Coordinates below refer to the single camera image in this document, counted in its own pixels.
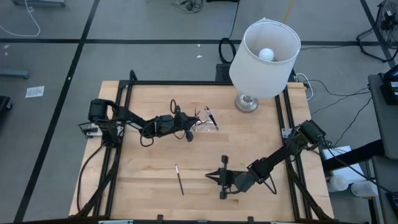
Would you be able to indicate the white paper roll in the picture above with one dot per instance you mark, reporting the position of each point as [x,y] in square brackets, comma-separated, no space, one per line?
[363,189]
[338,183]

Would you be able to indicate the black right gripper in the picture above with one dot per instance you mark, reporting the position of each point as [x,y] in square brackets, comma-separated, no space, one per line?
[237,181]

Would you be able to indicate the white shade silver table lamp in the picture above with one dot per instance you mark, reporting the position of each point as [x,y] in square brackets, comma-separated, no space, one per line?
[258,74]

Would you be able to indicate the black table clamp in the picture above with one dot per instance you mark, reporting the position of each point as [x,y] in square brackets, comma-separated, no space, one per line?
[250,219]
[160,218]

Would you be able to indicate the grey furniture foot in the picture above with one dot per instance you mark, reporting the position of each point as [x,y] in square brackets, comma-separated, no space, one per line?
[38,2]
[14,74]

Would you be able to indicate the black aluminium frame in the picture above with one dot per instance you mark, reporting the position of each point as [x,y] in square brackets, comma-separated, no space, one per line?
[186,82]

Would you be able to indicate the grey side desk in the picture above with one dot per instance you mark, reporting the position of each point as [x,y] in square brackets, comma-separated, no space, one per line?
[385,124]

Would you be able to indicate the clear acrylic organizer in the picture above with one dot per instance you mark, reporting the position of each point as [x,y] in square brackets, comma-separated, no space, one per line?
[206,127]

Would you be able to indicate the printed paper sheet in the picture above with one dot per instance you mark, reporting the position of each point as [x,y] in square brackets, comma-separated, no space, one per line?
[35,92]

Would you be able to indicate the black desk beam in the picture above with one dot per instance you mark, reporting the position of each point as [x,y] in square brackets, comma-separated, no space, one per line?
[351,157]

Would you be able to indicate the black power box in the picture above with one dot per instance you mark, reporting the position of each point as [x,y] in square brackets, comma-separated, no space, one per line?
[223,73]

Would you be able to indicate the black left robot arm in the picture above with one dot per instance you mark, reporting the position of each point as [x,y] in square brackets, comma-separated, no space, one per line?
[130,115]

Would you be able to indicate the black floor fan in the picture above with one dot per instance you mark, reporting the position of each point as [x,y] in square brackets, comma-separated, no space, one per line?
[387,21]

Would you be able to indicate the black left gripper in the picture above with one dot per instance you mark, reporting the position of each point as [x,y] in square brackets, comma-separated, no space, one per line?
[169,124]

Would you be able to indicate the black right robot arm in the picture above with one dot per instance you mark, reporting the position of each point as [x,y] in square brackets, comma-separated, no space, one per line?
[280,154]

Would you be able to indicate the white light bulb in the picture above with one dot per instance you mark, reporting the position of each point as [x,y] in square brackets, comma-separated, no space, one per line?
[266,54]

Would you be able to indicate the white box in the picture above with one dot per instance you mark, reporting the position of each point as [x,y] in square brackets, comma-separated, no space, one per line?
[342,168]

